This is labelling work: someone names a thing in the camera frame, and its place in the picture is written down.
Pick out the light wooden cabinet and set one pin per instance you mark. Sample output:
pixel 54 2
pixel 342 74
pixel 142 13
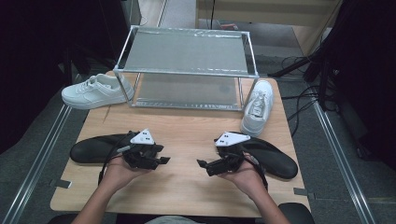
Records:
pixel 264 11

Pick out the red object on floor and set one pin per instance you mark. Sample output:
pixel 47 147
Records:
pixel 229 26

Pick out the person's right hand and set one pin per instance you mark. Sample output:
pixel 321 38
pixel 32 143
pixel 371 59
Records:
pixel 249 179

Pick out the metal two-tier shoe rack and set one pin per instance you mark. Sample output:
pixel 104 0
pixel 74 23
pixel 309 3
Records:
pixel 186 53

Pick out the person's grey shirt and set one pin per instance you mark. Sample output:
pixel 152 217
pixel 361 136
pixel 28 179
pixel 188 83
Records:
pixel 169 220

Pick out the grey tape piece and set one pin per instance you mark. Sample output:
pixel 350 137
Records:
pixel 303 193
pixel 60 183

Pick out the white sneaker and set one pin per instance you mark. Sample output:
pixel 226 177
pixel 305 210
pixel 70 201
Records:
pixel 93 93
pixel 258 109

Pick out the black slipper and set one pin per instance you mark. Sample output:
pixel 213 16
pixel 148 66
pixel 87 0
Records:
pixel 93 151
pixel 274 160

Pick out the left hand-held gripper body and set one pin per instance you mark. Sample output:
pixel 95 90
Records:
pixel 141 138

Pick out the person's left hand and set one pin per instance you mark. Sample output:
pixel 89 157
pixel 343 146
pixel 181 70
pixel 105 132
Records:
pixel 120 174

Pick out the dark curtain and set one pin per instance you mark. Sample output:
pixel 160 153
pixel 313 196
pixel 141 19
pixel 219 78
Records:
pixel 46 46

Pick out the metal floor rail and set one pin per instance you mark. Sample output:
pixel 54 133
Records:
pixel 342 161
pixel 34 168

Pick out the black chair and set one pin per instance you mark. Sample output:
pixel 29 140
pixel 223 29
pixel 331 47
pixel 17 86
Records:
pixel 297 213

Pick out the black tripod stand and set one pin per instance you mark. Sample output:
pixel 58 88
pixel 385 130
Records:
pixel 299 65

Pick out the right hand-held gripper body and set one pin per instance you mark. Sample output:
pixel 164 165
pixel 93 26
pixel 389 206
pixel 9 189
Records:
pixel 232 139

